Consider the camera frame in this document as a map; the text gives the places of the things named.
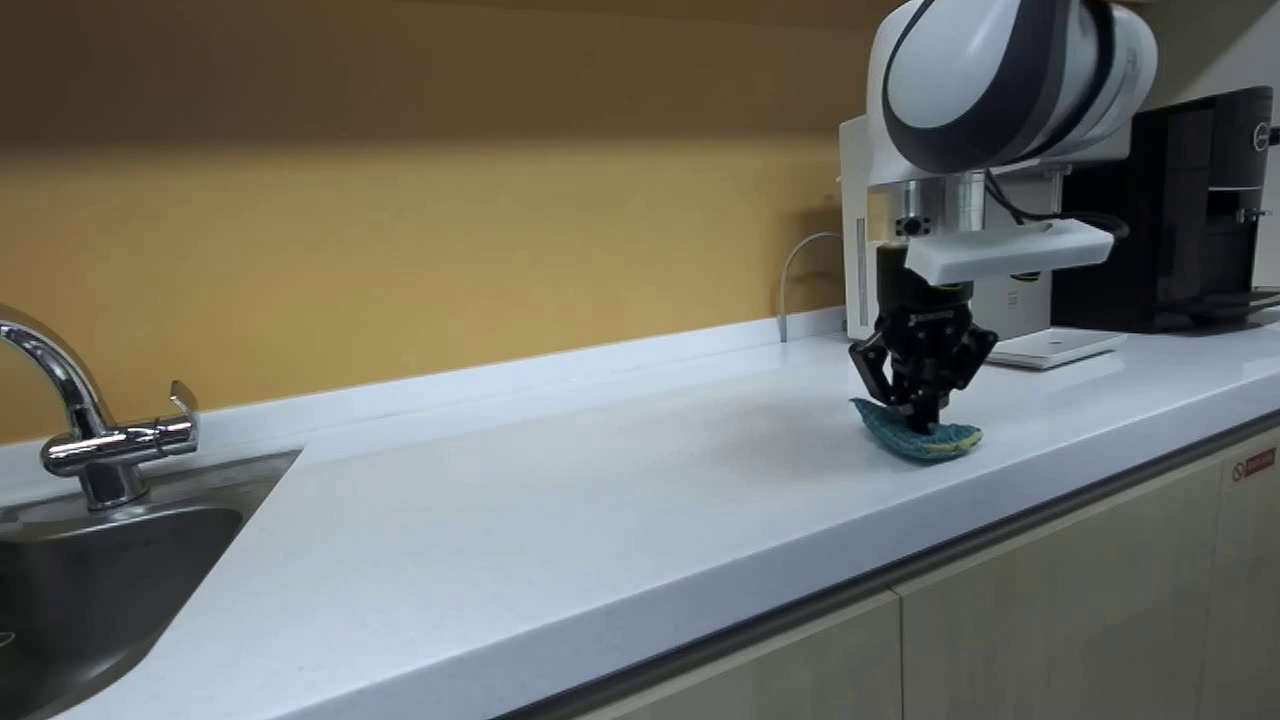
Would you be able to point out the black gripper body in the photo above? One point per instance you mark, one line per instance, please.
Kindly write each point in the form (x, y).
(922, 307)

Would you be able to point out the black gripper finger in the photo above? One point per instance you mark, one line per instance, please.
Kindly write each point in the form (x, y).
(962, 363)
(883, 367)

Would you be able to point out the small teal dish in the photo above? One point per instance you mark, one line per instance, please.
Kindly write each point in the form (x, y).
(938, 445)

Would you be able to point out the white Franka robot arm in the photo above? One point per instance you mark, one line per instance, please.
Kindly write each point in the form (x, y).
(984, 73)

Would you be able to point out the white water dispenser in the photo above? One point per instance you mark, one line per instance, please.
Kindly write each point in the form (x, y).
(856, 241)

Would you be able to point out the thin white tube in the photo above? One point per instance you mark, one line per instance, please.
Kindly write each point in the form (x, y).
(782, 283)

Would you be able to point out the black coffee machine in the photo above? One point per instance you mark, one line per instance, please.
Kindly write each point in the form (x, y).
(1175, 225)

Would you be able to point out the wide beige cabinet door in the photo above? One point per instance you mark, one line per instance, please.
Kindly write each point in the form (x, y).
(1095, 612)

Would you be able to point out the small red cabinet label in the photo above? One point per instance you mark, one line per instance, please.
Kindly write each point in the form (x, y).
(1255, 462)

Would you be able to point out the narrow beige cabinet door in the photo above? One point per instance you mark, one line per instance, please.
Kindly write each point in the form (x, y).
(801, 682)

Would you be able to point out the chrome kitchen faucet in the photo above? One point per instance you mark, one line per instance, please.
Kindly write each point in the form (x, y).
(113, 453)

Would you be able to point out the stainless steel sink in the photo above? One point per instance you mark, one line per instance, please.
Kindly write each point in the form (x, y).
(80, 601)

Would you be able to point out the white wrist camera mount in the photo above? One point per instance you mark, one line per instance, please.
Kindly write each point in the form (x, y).
(1014, 250)

